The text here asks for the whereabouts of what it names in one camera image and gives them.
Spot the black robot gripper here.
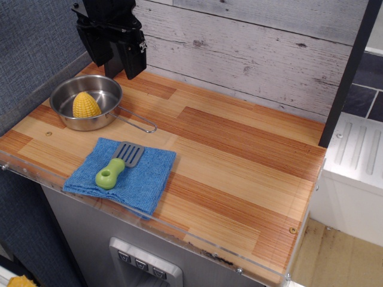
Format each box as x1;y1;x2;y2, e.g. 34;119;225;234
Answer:
71;1;147;80

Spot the green handled grey spatula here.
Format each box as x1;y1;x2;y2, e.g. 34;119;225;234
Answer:
95;141;145;190

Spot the blue folded cloth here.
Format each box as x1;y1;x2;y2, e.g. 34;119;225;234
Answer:
63;138;177;220

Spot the small steel saucepan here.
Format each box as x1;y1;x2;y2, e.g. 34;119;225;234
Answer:
50;75;157;133

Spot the yellow toy corn cob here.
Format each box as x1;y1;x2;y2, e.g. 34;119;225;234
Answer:
72;92;102;118

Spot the silver dispenser button panel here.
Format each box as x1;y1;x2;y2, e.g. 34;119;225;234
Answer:
109;237;184;286

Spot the yellow toy on floor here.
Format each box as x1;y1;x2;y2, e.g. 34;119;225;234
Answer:
7;276;37;287

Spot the clear acrylic table edge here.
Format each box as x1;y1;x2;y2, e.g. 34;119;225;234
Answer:
1;152;293;286

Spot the white ribbed sink drainer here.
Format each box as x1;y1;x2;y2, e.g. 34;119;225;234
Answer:
309;113;382;245

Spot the black left frame post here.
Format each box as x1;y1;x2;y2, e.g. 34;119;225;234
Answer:
104;42;124;79

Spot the black frame post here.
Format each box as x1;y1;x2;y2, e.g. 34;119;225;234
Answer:
318;0;382;148
104;42;124;79

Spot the black right frame post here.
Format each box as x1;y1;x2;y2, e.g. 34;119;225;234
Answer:
318;0;382;148

